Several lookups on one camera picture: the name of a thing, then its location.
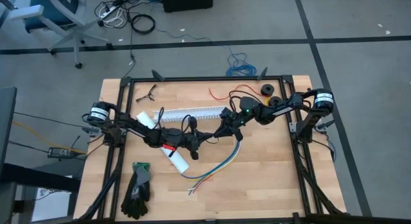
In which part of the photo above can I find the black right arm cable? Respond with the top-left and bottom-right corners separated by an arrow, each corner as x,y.
228,90 -> 258,113

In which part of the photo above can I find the dark grey desk panel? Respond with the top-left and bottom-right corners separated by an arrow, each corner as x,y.
0,85 -> 17,173

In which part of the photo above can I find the white power strip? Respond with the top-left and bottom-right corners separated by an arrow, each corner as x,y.
98,1 -> 125,20

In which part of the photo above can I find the white cable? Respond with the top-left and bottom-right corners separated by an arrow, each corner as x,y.
187,142 -> 241,191

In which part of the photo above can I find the white office chair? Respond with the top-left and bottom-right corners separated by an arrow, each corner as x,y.
8,0 -> 112,70

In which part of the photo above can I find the thin red wire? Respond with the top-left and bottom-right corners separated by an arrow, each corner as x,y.
208,84 -> 263,101

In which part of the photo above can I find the blue cable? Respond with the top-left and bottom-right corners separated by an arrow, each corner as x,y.
180,140 -> 241,180
225,52 -> 258,77

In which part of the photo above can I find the red cable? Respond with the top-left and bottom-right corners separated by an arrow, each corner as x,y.
191,143 -> 241,195

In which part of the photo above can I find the black power adapter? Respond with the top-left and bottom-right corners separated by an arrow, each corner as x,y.
47,146 -> 74,159

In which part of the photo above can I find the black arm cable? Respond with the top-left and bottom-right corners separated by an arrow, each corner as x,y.
153,107 -> 197,135
228,90 -> 258,113

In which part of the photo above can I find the green cable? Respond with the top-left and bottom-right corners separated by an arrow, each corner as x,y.
188,143 -> 241,196

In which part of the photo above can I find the black zip tie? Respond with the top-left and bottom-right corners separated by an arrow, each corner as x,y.
205,134 -> 225,146

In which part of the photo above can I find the blue coiled cable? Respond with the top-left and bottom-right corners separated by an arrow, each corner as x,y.
225,52 -> 258,77

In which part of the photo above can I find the black aluminium table frame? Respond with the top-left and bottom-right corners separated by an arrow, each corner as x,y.
73,68 -> 349,224

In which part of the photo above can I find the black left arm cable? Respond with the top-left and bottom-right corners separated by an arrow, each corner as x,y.
153,107 -> 197,135

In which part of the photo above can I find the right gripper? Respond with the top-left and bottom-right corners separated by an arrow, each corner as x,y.
213,107 -> 250,142

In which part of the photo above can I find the black wire cutter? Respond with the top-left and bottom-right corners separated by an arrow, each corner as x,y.
135,84 -> 158,103

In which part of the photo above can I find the black grey work glove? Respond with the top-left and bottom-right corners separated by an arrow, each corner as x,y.
121,162 -> 152,220

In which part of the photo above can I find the bundle of coloured wires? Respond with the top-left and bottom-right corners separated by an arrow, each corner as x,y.
184,142 -> 242,182

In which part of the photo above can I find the white duct cover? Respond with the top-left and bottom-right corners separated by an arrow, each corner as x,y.
136,110 -> 190,174

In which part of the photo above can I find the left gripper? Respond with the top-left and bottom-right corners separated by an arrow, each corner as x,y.
175,116 -> 223,161

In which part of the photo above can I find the white slotted cable duct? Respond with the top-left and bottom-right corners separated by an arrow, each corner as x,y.
152,105 -> 229,123

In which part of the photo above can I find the black coiled cable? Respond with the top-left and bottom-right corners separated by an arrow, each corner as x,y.
130,13 -> 157,35

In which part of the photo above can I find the black side desk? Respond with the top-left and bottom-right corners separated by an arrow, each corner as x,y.
0,162 -> 81,224

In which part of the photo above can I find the yellow floor cable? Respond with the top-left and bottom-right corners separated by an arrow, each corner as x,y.
12,121 -> 87,155

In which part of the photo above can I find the black box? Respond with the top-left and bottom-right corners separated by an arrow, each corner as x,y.
161,0 -> 214,13

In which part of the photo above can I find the grey metal clamp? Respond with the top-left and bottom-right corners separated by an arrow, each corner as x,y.
82,126 -> 101,137

